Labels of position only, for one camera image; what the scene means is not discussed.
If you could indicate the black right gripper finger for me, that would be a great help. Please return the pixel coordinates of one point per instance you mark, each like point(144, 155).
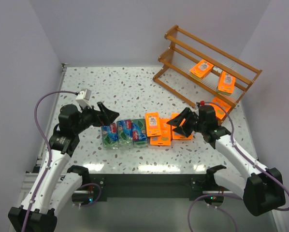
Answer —
point(185, 131)
point(178, 118)

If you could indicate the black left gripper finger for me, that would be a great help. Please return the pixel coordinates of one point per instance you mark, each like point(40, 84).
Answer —
point(110, 117)
point(102, 109)

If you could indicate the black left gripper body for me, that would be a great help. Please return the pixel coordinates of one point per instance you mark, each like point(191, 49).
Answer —
point(97, 116)

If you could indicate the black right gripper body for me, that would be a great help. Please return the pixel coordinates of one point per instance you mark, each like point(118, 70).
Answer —
point(191, 121)

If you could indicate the orange sponge box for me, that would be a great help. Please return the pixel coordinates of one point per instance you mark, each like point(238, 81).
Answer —
point(201, 70)
point(226, 84)
point(219, 107)
point(152, 123)

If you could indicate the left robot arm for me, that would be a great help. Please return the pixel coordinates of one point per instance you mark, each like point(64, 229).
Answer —
point(39, 210)

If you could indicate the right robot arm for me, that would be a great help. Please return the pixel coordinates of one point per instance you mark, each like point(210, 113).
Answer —
point(259, 187)

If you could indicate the wooden shelf rack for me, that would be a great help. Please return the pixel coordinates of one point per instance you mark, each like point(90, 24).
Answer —
point(196, 61)

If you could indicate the orange box under right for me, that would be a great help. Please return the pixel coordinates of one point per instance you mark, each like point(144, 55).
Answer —
point(175, 135)

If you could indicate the orange box under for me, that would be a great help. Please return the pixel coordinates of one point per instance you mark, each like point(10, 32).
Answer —
point(160, 140)
point(175, 135)
point(166, 134)

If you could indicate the orange box under middle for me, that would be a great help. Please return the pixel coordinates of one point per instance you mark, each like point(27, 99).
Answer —
point(166, 134)

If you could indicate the blue sponge pack middle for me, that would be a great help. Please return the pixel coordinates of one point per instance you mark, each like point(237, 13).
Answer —
point(124, 131)

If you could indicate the blue sponge pack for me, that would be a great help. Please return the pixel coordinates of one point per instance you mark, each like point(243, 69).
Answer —
point(124, 131)
point(109, 136)

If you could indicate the blue sponge pack left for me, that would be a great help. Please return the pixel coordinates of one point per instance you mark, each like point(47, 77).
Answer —
point(109, 136)

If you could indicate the orange box under left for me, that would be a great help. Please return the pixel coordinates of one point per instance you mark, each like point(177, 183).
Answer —
point(160, 140)

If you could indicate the green sponge pack right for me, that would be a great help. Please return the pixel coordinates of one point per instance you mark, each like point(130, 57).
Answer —
point(139, 135)

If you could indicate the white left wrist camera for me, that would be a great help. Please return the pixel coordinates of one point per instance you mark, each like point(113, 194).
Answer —
point(83, 98)

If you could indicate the black table base frame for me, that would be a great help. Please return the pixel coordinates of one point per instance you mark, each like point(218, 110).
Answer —
point(188, 186)

